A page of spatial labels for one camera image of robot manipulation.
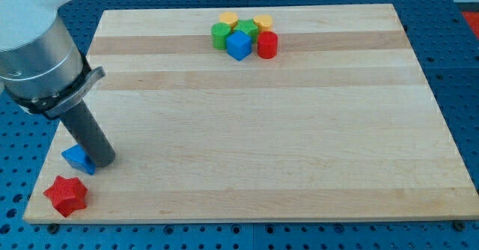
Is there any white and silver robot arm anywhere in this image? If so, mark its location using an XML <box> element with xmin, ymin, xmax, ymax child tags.
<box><xmin>1</xmin><ymin>0</ymin><xmax>105</xmax><ymax>118</ymax></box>

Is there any wooden board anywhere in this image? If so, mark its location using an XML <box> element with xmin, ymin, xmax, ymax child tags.
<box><xmin>24</xmin><ymin>4</ymin><xmax>478</xmax><ymax>224</ymax></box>

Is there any blue cube block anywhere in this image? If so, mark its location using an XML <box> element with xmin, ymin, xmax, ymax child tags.
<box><xmin>226</xmin><ymin>31</ymin><xmax>252</xmax><ymax>61</ymax></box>

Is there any red cylinder block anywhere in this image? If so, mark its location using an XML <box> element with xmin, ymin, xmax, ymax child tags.
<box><xmin>257</xmin><ymin>31</ymin><xmax>278</xmax><ymax>59</ymax></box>

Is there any green cylinder block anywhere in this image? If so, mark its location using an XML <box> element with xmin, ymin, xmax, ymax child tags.
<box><xmin>210</xmin><ymin>22</ymin><xmax>231</xmax><ymax>50</ymax></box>

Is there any green star block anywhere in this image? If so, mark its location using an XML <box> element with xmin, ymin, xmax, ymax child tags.
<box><xmin>234</xmin><ymin>19</ymin><xmax>259</xmax><ymax>43</ymax></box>

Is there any yellow heart block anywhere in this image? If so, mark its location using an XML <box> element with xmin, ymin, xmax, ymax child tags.
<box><xmin>253</xmin><ymin>14</ymin><xmax>274</xmax><ymax>33</ymax></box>

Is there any yellow cylinder block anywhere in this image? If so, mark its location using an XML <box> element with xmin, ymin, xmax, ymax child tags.
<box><xmin>219</xmin><ymin>11</ymin><xmax>239</xmax><ymax>28</ymax></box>

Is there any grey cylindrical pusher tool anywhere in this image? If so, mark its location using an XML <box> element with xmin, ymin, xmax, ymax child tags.
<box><xmin>60</xmin><ymin>100</ymin><xmax>116</xmax><ymax>168</ymax></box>

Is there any blue triangular block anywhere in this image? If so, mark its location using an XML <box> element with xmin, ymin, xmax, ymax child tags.
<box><xmin>61</xmin><ymin>144</ymin><xmax>96</xmax><ymax>175</ymax></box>

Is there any red star block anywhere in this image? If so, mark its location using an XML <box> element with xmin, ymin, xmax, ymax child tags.
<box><xmin>43</xmin><ymin>175</ymin><xmax>88</xmax><ymax>218</ymax></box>

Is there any red object at right edge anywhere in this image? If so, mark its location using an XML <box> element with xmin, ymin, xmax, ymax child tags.
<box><xmin>462</xmin><ymin>11</ymin><xmax>479</xmax><ymax>38</ymax></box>

